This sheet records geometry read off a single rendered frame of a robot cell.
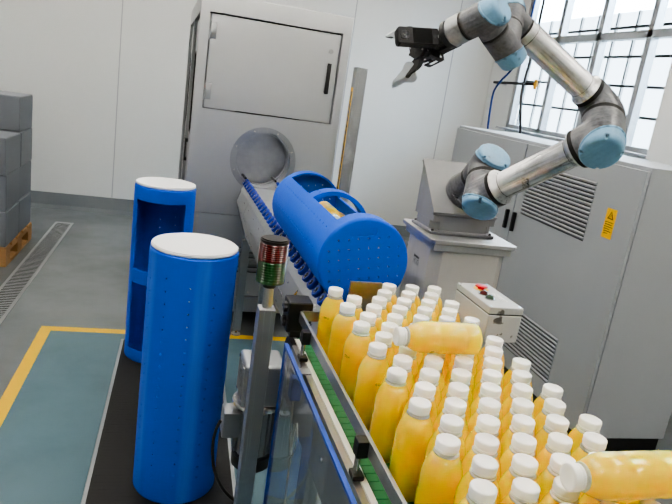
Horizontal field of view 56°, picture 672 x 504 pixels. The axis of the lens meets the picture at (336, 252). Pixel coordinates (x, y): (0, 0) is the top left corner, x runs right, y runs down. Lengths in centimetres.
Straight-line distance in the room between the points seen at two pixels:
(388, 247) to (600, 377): 175
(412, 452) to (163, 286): 112
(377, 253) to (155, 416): 91
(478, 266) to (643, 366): 148
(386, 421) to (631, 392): 241
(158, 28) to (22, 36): 125
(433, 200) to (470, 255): 23
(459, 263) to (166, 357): 102
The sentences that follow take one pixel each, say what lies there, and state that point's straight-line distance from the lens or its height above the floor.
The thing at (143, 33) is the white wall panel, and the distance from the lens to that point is 684.
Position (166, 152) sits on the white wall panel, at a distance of 688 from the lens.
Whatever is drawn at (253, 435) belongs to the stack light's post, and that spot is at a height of 79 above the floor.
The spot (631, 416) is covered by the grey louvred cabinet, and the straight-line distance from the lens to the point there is 363.
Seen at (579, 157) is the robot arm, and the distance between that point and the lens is 187.
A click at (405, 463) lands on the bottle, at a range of 117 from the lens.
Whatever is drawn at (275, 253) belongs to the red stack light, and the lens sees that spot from 135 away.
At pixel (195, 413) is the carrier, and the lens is 219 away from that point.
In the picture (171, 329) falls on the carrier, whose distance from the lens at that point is 206.
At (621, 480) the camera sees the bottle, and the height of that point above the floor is 113.
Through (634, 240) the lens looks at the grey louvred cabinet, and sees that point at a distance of 322.
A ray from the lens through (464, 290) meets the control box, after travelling 183.
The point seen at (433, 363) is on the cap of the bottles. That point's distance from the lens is 132.
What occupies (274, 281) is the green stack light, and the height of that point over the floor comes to 117.
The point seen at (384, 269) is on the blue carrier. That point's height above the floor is 108.
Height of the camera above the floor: 159
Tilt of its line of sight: 14 degrees down
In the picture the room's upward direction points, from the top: 9 degrees clockwise
